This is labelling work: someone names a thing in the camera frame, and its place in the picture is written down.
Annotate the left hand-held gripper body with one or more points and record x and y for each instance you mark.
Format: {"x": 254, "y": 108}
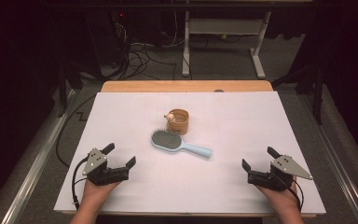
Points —
{"x": 101, "y": 172}

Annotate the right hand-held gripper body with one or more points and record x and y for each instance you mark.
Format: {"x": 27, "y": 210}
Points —
{"x": 276, "y": 177}

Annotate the light blue hairbrush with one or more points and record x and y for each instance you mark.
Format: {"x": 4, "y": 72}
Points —
{"x": 167, "y": 140}

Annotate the brown cup with animal figure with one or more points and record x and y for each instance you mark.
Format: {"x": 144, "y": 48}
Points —
{"x": 178, "y": 123}

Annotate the person's right hand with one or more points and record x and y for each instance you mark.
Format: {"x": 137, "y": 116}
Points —
{"x": 279, "y": 197}

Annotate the person's left hand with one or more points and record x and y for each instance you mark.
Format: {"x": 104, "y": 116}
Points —
{"x": 96, "y": 193}

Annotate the white table mat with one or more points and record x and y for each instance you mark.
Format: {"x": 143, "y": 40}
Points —
{"x": 199, "y": 183}

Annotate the dark tripod stand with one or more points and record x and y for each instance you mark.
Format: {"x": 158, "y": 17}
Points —
{"x": 317, "y": 93}

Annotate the dark metal stand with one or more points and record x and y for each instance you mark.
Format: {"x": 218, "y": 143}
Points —
{"x": 62, "y": 90}

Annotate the wooden table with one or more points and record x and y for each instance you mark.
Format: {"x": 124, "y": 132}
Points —
{"x": 186, "y": 86}

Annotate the dark computer tower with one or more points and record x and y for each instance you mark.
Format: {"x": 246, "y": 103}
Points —
{"x": 105, "y": 40}

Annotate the aluminium floor rail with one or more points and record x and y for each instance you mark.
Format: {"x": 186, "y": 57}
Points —
{"x": 341, "y": 174}
{"x": 34, "y": 168}

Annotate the white metal desk frame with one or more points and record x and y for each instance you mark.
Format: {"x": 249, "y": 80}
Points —
{"x": 225, "y": 26}

